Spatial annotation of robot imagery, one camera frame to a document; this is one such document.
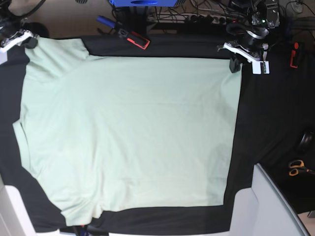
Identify blue base box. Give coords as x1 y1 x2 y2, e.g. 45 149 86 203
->
109 0 178 7

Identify light green T-shirt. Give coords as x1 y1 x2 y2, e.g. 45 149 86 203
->
13 38 242 226

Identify black round tape roll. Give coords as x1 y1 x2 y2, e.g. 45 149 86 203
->
296 131 315 154

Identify orange handled scissors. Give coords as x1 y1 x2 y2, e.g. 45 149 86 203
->
288 159 315 177

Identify grey white bin right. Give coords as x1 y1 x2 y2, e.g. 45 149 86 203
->
229 164 309 236

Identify red black bracket right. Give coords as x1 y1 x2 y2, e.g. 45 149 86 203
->
290 42 300 68

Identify red black clamp tool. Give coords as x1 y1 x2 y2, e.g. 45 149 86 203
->
118 29 150 50

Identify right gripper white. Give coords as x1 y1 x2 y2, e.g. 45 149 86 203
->
0 29 39 64

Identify blue handled tool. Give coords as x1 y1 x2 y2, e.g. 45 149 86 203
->
96 16 116 29

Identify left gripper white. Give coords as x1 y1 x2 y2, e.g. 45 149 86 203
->
217 41 270 74

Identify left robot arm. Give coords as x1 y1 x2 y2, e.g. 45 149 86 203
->
218 0 280 75

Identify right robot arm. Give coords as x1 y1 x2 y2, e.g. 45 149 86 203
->
0 0 49 64

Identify white bin left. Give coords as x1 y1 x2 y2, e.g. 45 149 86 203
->
0 180 60 236

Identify black table cloth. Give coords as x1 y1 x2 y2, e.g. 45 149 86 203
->
0 33 315 234

